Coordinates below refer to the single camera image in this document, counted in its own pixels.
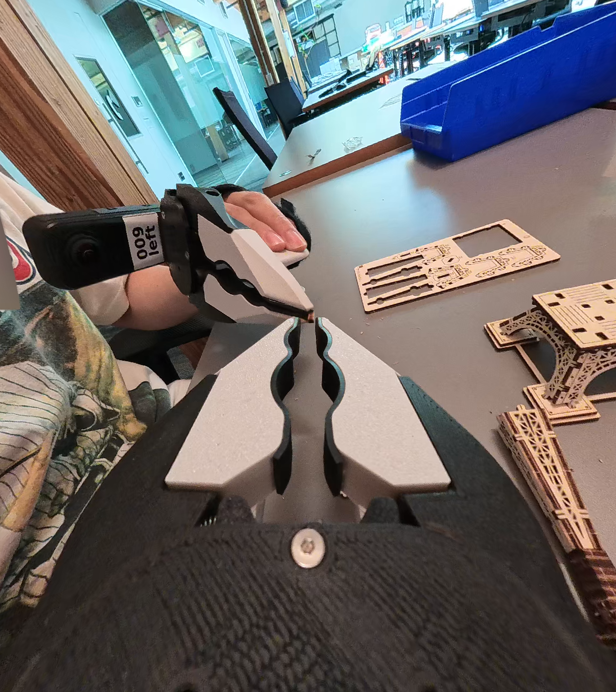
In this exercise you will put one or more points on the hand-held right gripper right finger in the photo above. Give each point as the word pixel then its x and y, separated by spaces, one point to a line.
pixel 389 432

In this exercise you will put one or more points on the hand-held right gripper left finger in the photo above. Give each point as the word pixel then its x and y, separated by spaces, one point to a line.
pixel 227 432

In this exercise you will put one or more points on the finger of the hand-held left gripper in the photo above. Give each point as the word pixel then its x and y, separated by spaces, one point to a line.
pixel 232 305
pixel 254 265

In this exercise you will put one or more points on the person's left forearm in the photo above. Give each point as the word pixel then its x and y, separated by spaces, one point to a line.
pixel 151 303

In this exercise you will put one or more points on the person's left hand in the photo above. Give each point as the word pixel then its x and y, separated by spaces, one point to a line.
pixel 262 216

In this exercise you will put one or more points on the grey table with wood edge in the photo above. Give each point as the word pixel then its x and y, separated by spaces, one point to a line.
pixel 329 173

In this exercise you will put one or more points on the white printed t-shirt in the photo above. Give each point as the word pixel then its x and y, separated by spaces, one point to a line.
pixel 59 378

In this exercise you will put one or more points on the black chair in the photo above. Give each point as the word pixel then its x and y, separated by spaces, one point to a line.
pixel 243 124
pixel 286 105

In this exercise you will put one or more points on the wooden beam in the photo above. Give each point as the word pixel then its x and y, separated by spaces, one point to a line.
pixel 43 108

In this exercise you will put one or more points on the crumpled clear wrapper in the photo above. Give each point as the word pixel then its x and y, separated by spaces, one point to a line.
pixel 352 144

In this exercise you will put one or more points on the wooden tower model spire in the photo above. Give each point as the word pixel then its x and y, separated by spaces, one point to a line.
pixel 546 465

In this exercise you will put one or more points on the wooden puzzle parts sheet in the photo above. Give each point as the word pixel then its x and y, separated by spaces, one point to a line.
pixel 540 252

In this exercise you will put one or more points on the wooden tower model base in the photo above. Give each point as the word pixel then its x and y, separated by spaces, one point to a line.
pixel 594 308

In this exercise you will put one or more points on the blue plastic storage bin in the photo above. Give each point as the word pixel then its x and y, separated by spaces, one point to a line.
pixel 502 102

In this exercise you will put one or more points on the background workbenches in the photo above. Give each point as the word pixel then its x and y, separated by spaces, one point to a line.
pixel 448 38

